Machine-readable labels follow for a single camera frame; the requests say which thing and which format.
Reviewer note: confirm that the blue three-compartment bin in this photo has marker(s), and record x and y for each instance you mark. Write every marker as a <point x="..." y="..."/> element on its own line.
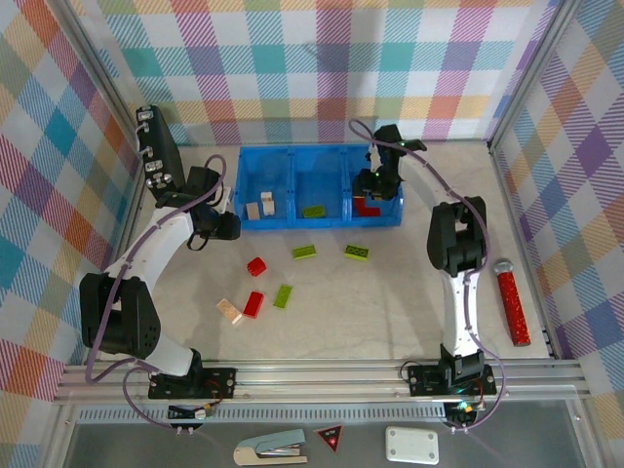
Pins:
<point x="317" y="185"/>

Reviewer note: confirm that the black hard case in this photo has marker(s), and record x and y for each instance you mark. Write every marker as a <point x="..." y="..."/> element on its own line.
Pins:
<point x="161" y="141"/>

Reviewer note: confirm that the white rectangular plate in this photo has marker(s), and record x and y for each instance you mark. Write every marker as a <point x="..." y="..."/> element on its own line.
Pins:
<point x="412" y="444"/>

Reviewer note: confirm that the green lego brick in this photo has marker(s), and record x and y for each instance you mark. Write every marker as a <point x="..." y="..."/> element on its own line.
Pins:
<point x="316" y="211"/>
<point x="356" y="252"/>
<point x="283" y="296"/>
<point x="303" y="252"/>

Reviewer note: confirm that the small red lego brick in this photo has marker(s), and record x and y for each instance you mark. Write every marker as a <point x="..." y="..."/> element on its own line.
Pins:
<point x="257" y="266"/>

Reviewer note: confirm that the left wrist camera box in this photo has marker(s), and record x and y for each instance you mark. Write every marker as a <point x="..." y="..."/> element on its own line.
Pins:
<point x="225" y="197"/>

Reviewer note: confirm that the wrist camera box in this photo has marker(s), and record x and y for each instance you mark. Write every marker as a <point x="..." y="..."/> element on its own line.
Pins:
<point x="374" y="158"/>
<point x="225" y="197"/>

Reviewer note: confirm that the small cream lego brick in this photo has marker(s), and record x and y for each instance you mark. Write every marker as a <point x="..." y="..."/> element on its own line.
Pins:
<point x="267" y="203"/>

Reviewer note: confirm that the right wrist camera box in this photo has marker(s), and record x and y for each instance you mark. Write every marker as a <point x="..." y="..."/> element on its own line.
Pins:
<point x="374" y="158"/>

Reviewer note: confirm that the aluminium front rail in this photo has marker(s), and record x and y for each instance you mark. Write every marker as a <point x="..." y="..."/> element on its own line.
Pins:
<point x="317" y="380"/>

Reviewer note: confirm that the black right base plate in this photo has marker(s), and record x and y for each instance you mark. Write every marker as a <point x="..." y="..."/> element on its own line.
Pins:
<point x="424" y="382"/>

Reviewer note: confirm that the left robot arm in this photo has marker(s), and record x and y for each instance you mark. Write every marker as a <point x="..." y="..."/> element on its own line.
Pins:
<point x="122" y="312"/>

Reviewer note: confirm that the red triangle sign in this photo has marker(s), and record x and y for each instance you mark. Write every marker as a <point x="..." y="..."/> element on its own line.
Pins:
<point x="330" y="436"/>

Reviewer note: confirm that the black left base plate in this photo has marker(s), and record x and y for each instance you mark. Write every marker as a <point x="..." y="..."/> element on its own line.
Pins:
<point x="222" y="382"/>

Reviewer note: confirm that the grey blue stapler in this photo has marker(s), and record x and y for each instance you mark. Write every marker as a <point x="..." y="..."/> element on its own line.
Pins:
<point x="278" y="441"/>

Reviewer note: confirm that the red glitter tube silver cap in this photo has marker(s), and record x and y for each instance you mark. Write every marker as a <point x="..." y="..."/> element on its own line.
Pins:
<point x="512" y="302"/>

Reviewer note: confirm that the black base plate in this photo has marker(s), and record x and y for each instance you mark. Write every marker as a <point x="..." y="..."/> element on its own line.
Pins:
<point x="424" y="382"/>
<point x="222" y="382"/>

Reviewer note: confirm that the slotted metal strip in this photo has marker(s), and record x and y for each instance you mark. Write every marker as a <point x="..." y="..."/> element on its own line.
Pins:
<point x="317" y="414"/>

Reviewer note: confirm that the aluminium frame post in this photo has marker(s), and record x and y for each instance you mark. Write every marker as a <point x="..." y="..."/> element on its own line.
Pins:
<point x="101" y="73"/>
<point x="529" y="73"/>

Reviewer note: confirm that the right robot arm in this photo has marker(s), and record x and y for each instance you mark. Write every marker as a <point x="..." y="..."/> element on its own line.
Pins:
<point x="456" y="244"/>

